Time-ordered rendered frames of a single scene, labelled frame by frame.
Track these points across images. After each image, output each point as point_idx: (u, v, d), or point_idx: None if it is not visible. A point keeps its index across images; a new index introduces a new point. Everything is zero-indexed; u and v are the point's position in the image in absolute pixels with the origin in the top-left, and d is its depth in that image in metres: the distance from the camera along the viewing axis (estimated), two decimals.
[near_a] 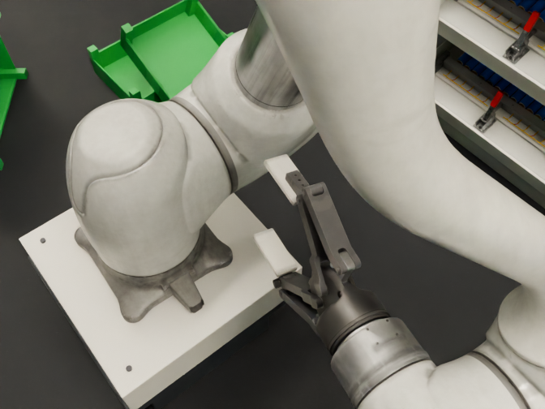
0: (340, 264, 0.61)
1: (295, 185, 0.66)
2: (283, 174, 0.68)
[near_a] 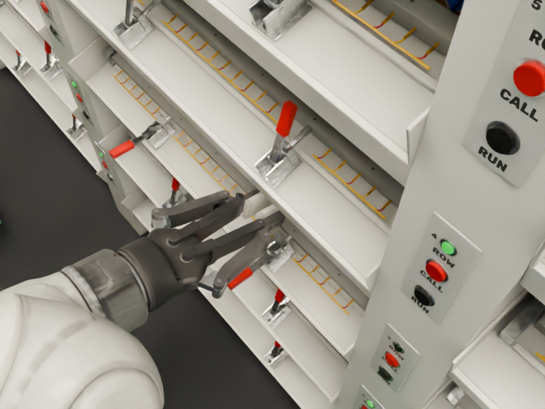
0: (156, 220, 0.71)
1: (244, 202, 0.75)
2: (266, 197, 0.76)
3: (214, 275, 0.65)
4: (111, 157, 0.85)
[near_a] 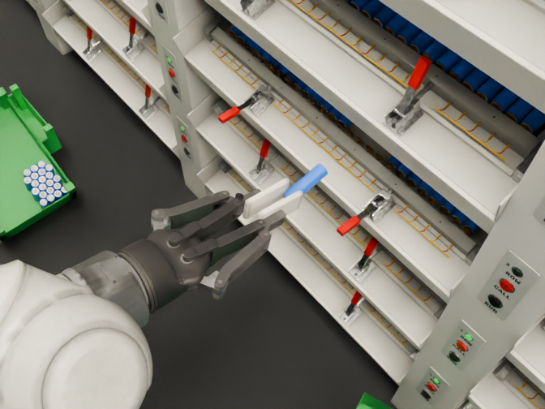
0: (156, 221, 0.71)
1: (244, 202, 0.75)
2: (266, 197, 0.76)
3: (215, 276, 0.65)
4: (220, 121, 0.94)
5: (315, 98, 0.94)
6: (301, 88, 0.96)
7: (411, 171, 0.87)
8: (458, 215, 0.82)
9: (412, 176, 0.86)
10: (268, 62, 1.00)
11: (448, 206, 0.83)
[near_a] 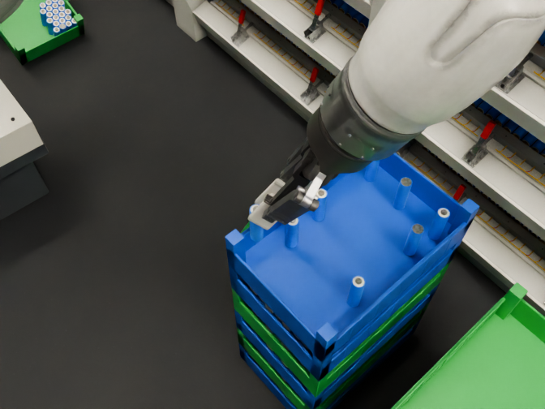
0: (311, 211, 0.61)
1: None
2: (270, 218, 0.74)
3: None
4: None
5: None
6: None
7: None
8: None
9: None
10: None
11: None
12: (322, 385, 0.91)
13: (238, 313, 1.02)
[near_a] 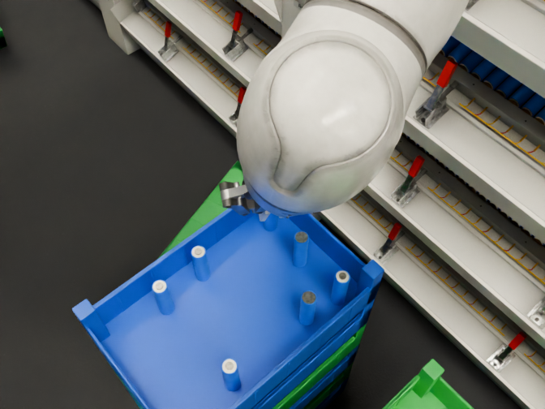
0: None
1: None
2: None
3: (238, 202, 0.61)
4: None
5: None
6: None
7: None
8: None
9: None
10: None
11: None
12: None
13: (122, 382, 0.87)
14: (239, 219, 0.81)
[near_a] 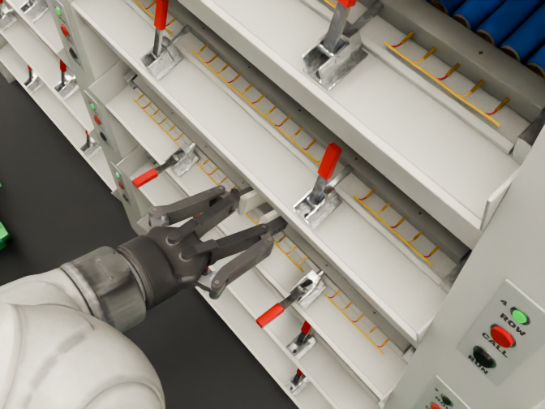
0: (154, 218, 0.71)
1: (240, 198, 0.75)
2: None
3: (212, 276, 0.65)
4: (135, 185, 0.83)
5: None
6: None
7: None
8: None
9: None
10: None
11: None
12: None
13: None
14: None
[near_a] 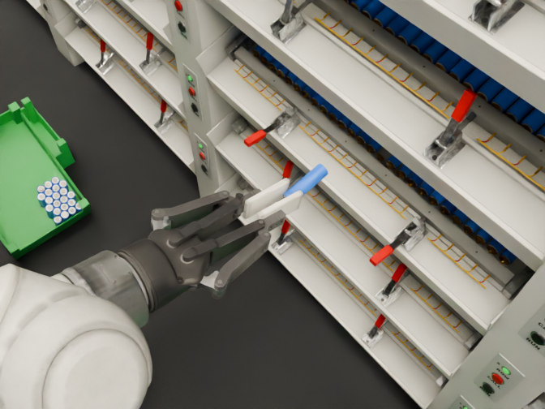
0: (156, 221, 0.71)
1: (244, 202, 0.75)
2: (266, 197, 0.76)
3: (215, 276, 0.65)
4: (246, 144, 0.92)
5: (343, 121, 0.92)
6: (328, 109, 0.94)
7: (444, 198, 0.84)
8: (495, 245, 0.80)
9: (446, 204, 0.83)
10: (293, 82, 0.97)
11: (483, 235, 0.81)
12: None
13: None
14: None
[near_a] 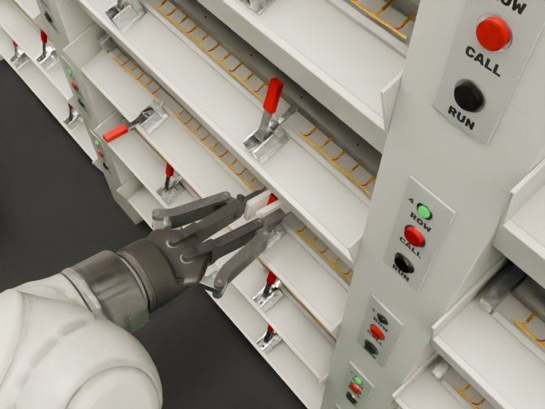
0: (225, 283, 0.64)
1: (272, 221, 0.72)
2: (283, 206, 0.74)
3: None
4: (105, 140, 0.87)
5: None
6: None
7: None
8: None
9: None
10: None
11: None
12: None
13: None
14: None
